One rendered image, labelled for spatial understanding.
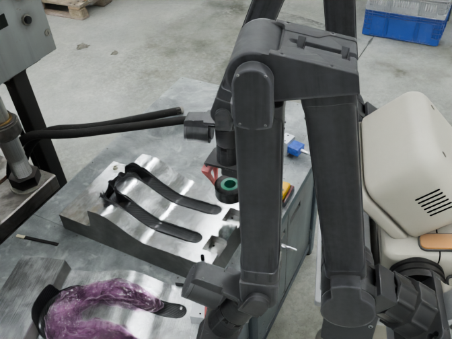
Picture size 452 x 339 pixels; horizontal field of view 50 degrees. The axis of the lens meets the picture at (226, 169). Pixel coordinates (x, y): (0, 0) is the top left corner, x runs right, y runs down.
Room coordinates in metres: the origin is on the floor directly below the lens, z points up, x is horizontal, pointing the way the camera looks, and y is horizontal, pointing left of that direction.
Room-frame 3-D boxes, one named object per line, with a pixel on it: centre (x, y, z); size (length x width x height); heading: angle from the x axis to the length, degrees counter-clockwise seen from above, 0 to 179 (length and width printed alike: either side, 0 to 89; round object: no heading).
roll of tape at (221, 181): (0.90, -0.01, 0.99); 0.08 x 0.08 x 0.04
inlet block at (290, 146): (1.23, -0.25, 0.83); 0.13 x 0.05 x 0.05; 49
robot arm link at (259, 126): (0.45, -0.04, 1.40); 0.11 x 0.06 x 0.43; 167
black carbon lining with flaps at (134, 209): (0.95, 0.20, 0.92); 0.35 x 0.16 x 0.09; 60
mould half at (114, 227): (0.96, 0.21, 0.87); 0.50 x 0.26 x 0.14; 60
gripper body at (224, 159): (0.90, -0.01, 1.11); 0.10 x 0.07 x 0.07; 65
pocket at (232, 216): (0.89, -0.01, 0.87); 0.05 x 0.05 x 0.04; 60
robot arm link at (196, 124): (0.90, 0.03, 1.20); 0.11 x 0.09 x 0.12; 77
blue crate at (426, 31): (3.67, -1.55, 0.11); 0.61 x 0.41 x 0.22; 58
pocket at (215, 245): (0.80, 0.04, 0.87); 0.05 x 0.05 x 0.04; 60
